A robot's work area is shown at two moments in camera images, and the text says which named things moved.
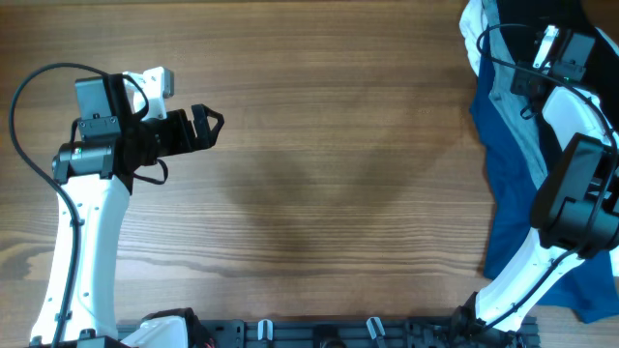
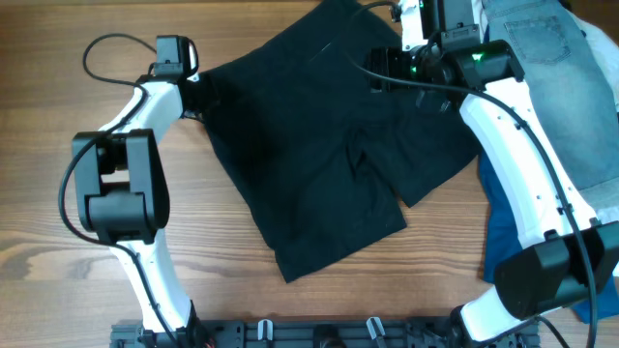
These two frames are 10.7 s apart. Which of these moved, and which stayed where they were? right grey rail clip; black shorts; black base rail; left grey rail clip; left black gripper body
Moved: left black gripper body; black shorts
Stayed: black base rail; right grey rail clip; left grey rail clip
